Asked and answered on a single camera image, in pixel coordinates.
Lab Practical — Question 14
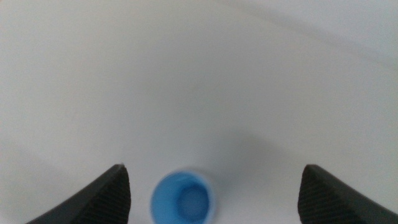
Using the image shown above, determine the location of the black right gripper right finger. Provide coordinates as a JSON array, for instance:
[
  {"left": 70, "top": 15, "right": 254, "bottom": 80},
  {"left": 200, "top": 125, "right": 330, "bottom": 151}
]
[{"left": 297, "top": 164, "right": 398, "bottom": 224}]

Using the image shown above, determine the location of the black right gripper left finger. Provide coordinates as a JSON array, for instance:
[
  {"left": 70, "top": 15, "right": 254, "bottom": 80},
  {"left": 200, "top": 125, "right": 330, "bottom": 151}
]
[{"left": 26, "top": 164, "right": 132, "bottom": 224}]

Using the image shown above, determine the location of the blue plastic cup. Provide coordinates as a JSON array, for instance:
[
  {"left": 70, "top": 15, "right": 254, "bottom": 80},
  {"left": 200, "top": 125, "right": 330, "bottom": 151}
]
[{"left": 150, "top": 169, "right": 217, "bottom": 224}]

